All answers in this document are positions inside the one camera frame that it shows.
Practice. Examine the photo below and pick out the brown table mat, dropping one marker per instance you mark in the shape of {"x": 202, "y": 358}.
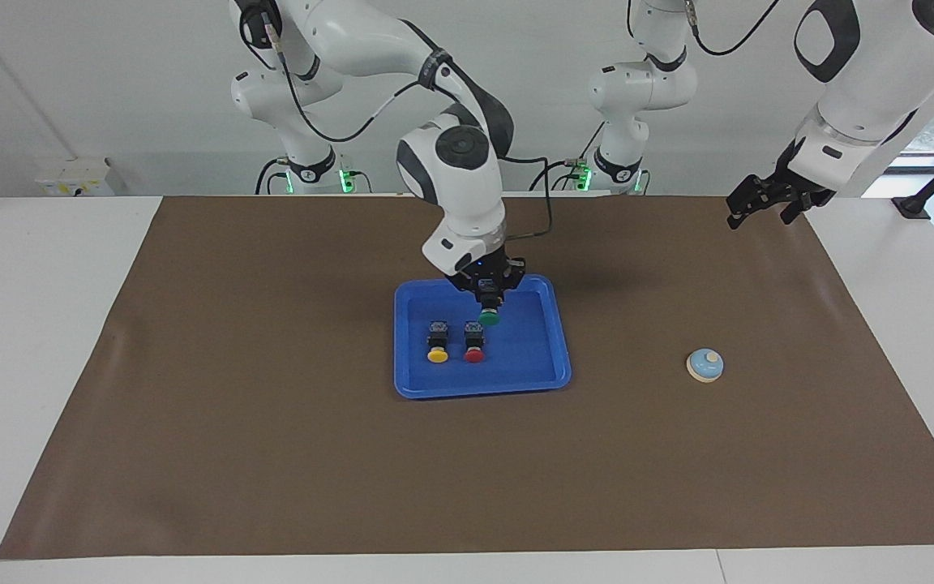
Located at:
{"x": 467, "y": 470}

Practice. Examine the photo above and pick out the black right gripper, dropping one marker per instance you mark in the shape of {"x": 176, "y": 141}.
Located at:
{"x": 487, "y": 274}

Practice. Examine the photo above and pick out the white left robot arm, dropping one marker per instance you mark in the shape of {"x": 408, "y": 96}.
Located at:
{"x": 872, "y": 81}

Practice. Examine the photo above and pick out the yellow push button switch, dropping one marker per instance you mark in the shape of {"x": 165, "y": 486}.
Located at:
{"x": 437, "y": 354}

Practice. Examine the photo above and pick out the green push button switch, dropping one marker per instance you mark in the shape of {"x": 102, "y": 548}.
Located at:
{"x": 490, "y": 318}

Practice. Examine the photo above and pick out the white wall socket box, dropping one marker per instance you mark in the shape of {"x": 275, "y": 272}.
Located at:
{"x": 74, "y": 178}

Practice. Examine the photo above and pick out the red push button switch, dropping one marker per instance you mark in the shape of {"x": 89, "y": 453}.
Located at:
{"x": 474, "y": 355}

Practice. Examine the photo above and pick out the light blue desk bell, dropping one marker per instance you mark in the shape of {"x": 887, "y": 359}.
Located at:
{"x": 704, "y": 365}

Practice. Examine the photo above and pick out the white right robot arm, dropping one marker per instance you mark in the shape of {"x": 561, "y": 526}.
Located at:
{"x": 467, "y": 195}

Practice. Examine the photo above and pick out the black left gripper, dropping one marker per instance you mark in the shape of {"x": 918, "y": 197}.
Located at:
{"x": 799, "y": 195}

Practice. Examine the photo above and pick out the blue plastic tray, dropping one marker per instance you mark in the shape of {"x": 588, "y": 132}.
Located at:
{"x": 532, "y": 357}

